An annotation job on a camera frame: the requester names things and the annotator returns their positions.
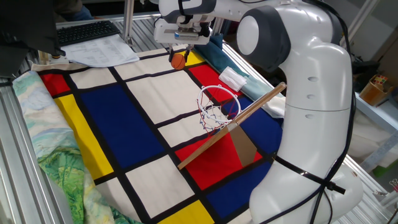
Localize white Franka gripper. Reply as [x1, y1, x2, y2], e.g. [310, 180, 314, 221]
[154, 18, 211, 63]

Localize small orange basketball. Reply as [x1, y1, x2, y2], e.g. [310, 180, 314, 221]
[170, 53, 187, 70]

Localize teal and pale blue cloth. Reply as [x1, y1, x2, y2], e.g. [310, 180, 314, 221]
[194, 34, 286, 119]

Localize white folded tissue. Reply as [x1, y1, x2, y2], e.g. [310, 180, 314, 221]
[218, 66, 248, 93]

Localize white hoop with net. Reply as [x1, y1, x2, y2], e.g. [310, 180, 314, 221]
[195, 83, 242, 134]

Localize printed paper sheets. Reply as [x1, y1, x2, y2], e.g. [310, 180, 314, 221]
[60, 34, 141, 68]

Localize colour block tablecloth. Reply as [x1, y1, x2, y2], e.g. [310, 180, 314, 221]
[30, 46, 284, 224]

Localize black keyboard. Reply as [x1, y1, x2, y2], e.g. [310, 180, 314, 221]
[57, 20, 121, 47]

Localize wooden framed backboard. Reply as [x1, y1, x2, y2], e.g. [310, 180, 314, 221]
[177, 82, 287, 171]

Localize person in dark clothes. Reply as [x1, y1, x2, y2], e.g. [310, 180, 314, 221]
[54, 0, 94, 22]

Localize green landscape print cloth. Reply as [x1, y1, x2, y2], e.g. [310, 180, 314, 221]
[12, 70, 144, 224]

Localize black monitor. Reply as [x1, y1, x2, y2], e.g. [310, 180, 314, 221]
[0, 0, 66, 78]

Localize wooden box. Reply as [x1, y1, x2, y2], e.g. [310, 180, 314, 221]
[359, 76, 394, 106]

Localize colourful puzzle cube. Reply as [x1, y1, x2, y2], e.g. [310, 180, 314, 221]
[371, 74, 389, 87]

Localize grey metal shelf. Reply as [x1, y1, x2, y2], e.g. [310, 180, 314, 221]
[354, 90, 398, 134]

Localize aluminium frame post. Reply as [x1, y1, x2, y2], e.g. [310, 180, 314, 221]
[123, 0, 135, 46]

